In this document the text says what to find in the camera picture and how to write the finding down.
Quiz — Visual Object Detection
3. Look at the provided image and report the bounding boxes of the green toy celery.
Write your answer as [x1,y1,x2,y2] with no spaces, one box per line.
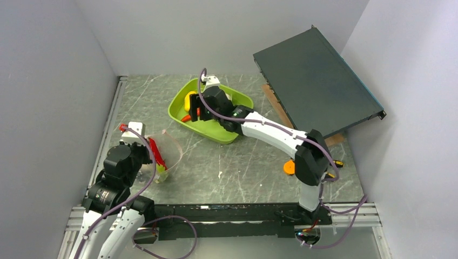
[153,164,169,183]

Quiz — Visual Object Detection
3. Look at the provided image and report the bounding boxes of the clear zip top bag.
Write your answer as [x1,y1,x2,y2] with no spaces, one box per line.
[146,129,184,183]

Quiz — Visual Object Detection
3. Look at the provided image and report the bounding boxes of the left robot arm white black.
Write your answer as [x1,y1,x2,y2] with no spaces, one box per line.
[70,142,155,258]

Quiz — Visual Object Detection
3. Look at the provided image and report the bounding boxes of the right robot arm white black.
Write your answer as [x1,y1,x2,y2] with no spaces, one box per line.
[189,86,334,224]

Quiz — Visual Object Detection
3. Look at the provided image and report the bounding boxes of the green plastic tray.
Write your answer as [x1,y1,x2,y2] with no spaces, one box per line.
[168,78,254,144]

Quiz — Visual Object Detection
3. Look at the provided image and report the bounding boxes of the orange toy slice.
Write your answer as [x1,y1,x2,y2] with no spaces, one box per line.
[283,160,295,175]

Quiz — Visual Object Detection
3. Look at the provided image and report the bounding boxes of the dark grey metal case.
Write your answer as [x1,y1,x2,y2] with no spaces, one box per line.
[253,26,386,138]

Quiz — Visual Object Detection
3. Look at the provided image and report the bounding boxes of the wooden board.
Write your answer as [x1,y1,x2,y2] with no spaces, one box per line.
[261,84,346,147]

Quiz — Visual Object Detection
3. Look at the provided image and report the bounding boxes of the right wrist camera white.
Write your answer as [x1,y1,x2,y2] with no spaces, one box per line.
[200,74,220,91]

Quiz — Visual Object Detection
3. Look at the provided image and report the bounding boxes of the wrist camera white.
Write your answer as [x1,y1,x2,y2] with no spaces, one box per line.
[200,74,220,91]
[119,121,145,146]

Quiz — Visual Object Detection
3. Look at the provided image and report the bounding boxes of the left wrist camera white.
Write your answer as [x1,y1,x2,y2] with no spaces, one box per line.
[119,121,145,146]

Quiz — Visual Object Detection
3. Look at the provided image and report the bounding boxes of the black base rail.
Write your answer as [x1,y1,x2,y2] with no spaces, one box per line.
[141,202,332,241]

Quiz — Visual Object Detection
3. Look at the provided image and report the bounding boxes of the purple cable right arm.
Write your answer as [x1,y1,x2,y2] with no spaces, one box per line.
[197,67,368,250]

